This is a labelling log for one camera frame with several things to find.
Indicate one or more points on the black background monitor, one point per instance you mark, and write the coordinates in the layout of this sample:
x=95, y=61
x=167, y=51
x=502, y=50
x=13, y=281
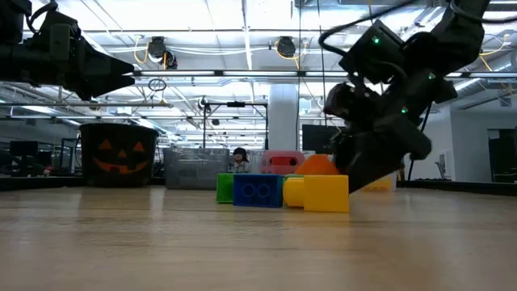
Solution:
x=317, y=138

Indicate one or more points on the red foam die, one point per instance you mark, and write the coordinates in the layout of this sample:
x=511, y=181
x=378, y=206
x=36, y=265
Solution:
x=282, y=161

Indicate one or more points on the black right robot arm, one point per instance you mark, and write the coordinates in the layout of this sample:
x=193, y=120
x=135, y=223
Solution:
x=460, y=28

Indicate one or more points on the smoky grey plastic bin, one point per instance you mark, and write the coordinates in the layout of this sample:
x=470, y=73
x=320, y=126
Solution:
x=194, y=169

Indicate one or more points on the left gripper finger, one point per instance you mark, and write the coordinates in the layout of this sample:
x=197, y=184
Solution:
x=101, y=85
x=105, y=60

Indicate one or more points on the black stand frame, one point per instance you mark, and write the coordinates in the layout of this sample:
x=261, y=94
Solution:
x=236, y=104

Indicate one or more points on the clear plastic storage bin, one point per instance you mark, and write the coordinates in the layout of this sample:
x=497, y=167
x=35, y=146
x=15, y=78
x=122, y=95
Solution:
x=256, y=165

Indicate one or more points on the background desks with monitors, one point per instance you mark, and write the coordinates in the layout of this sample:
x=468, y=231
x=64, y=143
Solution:
x=24, y=155

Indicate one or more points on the small blue toy brick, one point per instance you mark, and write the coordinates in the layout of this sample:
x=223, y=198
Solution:
x=257, y=190

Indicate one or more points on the black pumpkin face bucket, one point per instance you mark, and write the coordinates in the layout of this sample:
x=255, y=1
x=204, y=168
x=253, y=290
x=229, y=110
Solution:
x=117, y=155

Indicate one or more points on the ceiling light strip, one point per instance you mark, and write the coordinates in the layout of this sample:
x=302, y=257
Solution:
x=242, y=73

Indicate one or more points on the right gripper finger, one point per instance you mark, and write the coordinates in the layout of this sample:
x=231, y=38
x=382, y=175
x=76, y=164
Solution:
x=387, y=155
x=341, y=153

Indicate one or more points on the person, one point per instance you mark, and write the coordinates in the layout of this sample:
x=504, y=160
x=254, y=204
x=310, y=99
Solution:
x=240, y=161

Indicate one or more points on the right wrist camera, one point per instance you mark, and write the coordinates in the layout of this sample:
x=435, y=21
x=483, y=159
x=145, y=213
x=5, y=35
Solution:
x=371, y=52

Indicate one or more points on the yellow toy brick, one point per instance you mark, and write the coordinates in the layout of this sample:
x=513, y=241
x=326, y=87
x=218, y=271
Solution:
x=377, y=185
x=319, y=194

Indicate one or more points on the orange arch toy brick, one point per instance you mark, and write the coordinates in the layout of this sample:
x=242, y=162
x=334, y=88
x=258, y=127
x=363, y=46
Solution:
x=317, y=165

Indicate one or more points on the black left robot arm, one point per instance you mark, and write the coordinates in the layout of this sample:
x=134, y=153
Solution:
x=16, y=60

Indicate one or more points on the green toy brick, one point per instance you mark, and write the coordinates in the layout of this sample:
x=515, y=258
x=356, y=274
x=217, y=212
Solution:
x=292, y=176
x=224, y=188

